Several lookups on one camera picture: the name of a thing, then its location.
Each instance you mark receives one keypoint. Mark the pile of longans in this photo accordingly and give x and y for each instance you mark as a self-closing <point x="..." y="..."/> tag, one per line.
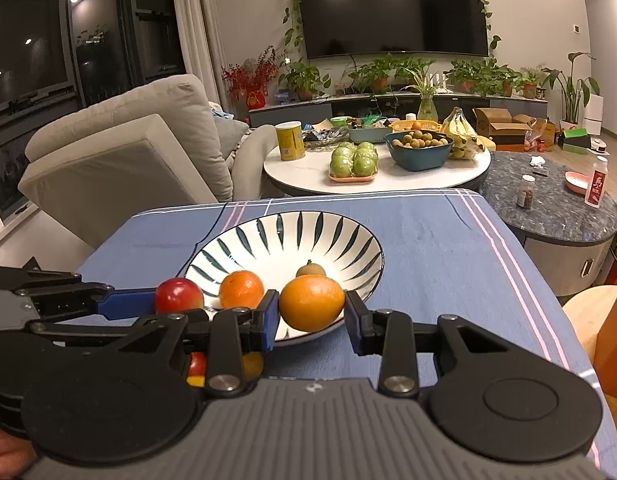
<point x="418" y="140"/>

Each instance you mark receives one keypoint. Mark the orange plastic basket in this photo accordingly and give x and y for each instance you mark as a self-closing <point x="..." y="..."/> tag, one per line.
<point x="416" y="125"/>

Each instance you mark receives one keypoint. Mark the pack of green apples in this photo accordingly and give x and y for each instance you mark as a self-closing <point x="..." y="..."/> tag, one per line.
<point x="353" y="162"/>

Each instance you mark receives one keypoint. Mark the yellow can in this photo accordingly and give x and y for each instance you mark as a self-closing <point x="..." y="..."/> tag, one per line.
<point x="290" y="141"/>

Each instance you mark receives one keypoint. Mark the white bottle red label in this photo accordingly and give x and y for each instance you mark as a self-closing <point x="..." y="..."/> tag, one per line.
<point x="596" y="185"/>

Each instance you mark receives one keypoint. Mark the beige curtain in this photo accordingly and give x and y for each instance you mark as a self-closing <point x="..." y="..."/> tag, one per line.
<point x="198" y="25"/>

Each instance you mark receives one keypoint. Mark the small brown jar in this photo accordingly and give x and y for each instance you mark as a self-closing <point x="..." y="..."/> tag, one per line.
<point x="526" y="194"/>

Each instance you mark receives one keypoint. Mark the potted green plant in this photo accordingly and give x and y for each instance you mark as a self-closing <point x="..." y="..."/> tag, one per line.
<point x="465" y="77"/>
<point x="303" y="80"/>
<point x="530" y="85"/>
<point x="381" y="77"/>
<point x="503" y="82"/>

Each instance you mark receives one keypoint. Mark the white robot vacuum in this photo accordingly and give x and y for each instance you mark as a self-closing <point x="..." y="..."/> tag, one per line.
<point x="598" y="146"/>

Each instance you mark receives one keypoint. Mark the black wall television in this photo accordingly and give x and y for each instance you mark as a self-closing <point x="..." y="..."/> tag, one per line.
<point x="388" y="10"/>

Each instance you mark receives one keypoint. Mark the orange mandarin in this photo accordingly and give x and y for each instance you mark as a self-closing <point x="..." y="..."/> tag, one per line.
<point x="241" y="290"/>
<point x="253" y="365"/>

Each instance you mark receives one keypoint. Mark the green lid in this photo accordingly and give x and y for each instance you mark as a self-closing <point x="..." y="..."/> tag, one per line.
<point x="340" y="121"/>

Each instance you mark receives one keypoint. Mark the bunch of bananas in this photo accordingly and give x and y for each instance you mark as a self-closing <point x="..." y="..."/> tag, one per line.
<point x="461" y="130"/>

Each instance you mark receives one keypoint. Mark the blue striped tablecloth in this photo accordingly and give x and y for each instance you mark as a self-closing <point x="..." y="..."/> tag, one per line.
<point x="438" y="260"/>

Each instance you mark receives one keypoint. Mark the person's left hand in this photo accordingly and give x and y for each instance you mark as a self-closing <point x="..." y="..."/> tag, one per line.
<point x="6" y="452"/>

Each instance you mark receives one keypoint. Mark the beige armchair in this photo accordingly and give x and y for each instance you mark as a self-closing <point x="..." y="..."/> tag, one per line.
<point x="138" y="135"/>

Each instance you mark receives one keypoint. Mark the brown longan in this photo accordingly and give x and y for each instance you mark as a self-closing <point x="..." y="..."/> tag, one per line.
<point x="311" y="270"/>

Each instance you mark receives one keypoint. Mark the dark marble round table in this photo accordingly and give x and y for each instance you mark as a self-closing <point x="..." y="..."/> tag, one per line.
<point x="548" y="220"/>

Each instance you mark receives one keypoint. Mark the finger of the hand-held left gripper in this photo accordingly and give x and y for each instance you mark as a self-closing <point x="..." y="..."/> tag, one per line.
<point x="78" y="331"/>
<point x="128" y="304"/>

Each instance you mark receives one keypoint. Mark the tall leafy floor plant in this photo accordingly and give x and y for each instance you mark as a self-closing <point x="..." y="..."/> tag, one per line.
<point x="571" y="90"/>

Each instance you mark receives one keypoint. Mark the white vacuum dock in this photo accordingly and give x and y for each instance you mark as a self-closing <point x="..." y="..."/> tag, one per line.
<point x="594" y="112"/>

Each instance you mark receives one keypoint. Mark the red flower plant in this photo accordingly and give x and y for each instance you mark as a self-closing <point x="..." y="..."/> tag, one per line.
<point x="251" y="80"/>

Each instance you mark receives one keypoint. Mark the green box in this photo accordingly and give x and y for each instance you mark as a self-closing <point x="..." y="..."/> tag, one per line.
<point x="574" y="140"/>

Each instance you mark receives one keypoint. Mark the light wooden stool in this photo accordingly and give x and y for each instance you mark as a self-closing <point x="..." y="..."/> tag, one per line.
<point x="581" y="315"/>

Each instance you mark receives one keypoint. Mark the round white coffee table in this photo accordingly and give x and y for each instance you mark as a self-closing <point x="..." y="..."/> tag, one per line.
<point x="308" y="175"/>

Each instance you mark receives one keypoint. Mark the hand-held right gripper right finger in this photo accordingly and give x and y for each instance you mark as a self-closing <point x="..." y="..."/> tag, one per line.
<point x="356" y="327"/>

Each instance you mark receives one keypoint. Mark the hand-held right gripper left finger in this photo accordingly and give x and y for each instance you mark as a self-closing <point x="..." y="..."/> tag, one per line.
<point x="270" y="327"/>

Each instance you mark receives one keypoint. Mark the grey cushion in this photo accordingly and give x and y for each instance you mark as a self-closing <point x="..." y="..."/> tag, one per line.
<point x="229" y="135"/>

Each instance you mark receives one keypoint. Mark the glass vase with plant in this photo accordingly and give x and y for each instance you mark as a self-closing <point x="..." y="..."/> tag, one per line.
<point x="427" y="107"/>

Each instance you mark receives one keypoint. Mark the dark window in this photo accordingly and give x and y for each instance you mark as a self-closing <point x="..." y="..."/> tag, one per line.
<point x="63" y="35"/>

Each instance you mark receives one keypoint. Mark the striped white ceramic bowl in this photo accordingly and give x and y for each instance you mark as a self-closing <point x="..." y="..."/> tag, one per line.
<point x="288" y="240"/>

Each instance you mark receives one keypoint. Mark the pile of foil snack packets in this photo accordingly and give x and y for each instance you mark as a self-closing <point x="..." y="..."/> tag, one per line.
<point x="326" y="136"/>

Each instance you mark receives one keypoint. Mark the red apple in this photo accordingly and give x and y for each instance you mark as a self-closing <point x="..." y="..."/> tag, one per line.
<point x="197" y="364"/>
<point x="178" y="296"/>

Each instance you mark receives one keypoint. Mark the dark blue bowl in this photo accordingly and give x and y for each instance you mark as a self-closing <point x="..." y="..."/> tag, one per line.
<point x="418" y="157"/>

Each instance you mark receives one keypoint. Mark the orange box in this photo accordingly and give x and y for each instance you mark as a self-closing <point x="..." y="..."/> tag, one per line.
<point x="613" y="350"/>

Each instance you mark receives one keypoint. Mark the cardboard box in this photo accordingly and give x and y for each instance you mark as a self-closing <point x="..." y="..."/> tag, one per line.
<point x="498" y="130"/>
<point x="543" y="135"/>

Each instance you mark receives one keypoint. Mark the pink dish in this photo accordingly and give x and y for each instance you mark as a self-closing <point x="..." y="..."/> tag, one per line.
<point x="576" y="183"/>

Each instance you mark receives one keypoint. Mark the yellow lemon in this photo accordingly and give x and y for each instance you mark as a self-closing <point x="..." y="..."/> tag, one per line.
<point x="311" y="305"/>

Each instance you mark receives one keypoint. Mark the white picket fence ornament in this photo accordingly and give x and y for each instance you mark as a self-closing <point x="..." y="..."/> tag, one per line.
<point x="438" y="80"/>

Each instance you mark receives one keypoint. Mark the hanging green vine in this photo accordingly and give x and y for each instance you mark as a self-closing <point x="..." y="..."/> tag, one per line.
<point x="291" y="10"/>
<point x="486" y="15"/>

